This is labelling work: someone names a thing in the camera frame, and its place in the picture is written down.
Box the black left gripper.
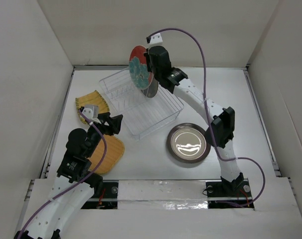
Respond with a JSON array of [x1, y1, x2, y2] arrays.
[[85, 112, 122, 157]]

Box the teal and red floral plate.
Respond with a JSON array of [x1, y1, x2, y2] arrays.
[[129, 45, 152, 90]]

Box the grey reindeer plate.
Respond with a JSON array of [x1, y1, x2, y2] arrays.
[[142, 78, 158, 98]]

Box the brown-rimmed cream plate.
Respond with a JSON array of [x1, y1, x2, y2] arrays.
[[166, 122, 211, 164]]

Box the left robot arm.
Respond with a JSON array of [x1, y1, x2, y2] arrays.
[[14, 107, 123, 239]]

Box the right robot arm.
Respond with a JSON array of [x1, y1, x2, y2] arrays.
[[144, 46, 244, 196]]

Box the orange bamboo tray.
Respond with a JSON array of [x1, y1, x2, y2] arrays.
[[89, 135, 125, 175]]

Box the green-rimmed bamboo tray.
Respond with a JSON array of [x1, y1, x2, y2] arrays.
[[75, 90, 110, 125]]

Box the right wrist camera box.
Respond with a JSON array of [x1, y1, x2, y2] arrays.
[[146, 33, 163, 47]]

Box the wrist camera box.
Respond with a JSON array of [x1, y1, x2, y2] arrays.
[[80, 104, 99, 120], [146, 33, 163, 47]]

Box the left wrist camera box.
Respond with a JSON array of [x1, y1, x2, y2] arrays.
[[80, 104, 99, 120]]

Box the white wire dish rack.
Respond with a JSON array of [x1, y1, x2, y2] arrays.
[[99, 68, 184, 139]]

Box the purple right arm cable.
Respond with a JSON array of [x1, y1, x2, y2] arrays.
[[146, 27, 266, 208]]

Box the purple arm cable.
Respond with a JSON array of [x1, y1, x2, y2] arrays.
[[146, 27, 266, 208], [16, 109, 107, 237]]

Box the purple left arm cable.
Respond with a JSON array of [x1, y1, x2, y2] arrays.
[[16, 109, 107, 237]]

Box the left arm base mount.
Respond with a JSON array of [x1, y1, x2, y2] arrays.
[[81, 180, 119, 210]]

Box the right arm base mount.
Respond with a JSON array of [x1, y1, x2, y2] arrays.
[[202, 180, 254, 209]]

